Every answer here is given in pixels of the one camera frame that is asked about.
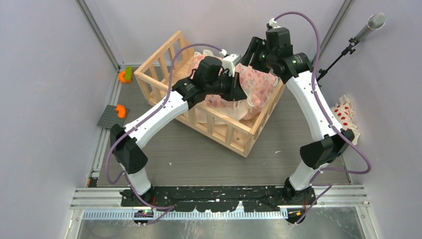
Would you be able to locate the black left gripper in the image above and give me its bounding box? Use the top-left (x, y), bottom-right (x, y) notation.
top-left (206, 70), bottom-right (247, 102)

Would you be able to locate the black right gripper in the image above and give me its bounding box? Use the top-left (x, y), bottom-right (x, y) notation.
top-left (240, 36), bottom-right (276, 74)

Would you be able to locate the pink unicorn print cushion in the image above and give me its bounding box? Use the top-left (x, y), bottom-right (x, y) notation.
top-left (202, 64), bottom-right (279, 120)

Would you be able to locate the wooden slatted pet bed frame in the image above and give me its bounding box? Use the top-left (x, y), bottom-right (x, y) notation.
top-left (134, 30), bottom-right (285, 157)

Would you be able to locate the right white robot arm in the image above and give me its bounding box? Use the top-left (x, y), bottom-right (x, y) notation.
top-left (241, 27), bottom-right (354, 205)

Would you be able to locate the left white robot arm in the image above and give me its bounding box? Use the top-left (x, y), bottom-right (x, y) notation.
top-left (110, 54), bottom-right (247, 206)

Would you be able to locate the white strawberry print pillow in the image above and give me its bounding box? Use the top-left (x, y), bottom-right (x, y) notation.
top-left (330, 95), bottom-right (360, 145)

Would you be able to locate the orange and green toy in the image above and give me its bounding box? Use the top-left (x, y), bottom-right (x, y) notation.
top-left (118, 66), bottom-right (133, 84)

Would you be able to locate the orange arch toy block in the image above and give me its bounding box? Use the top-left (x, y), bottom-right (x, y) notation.
top-left (114, 104), bottom-right (127, 119)

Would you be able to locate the microphone on black stand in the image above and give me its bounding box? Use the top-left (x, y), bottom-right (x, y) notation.
top-left (315, 12), bottom-right (386, 87)

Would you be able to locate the grey building block plate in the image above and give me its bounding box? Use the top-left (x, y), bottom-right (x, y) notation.
top-left (97, 105), bottom-right (129, 129)

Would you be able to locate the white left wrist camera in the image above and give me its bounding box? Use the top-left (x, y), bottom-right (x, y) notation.
top-left (221, 54), bottom-right (242, 77)

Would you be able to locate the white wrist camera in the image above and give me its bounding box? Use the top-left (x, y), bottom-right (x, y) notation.
top-left (266, 18), bottom-right (280, 30)
top-left (221, 54), bottom-right (242, 77)

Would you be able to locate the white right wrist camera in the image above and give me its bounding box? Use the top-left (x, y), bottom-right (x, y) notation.
top-left (266, 18), bottom-right (280, 30)

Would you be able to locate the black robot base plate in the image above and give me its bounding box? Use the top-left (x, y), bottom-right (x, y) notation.
top-left (120, 186), bottom-right (316, 213)

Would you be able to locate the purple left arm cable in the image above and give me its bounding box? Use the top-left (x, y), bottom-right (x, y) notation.
top-left (105, 43), bottom-right (228, 226)

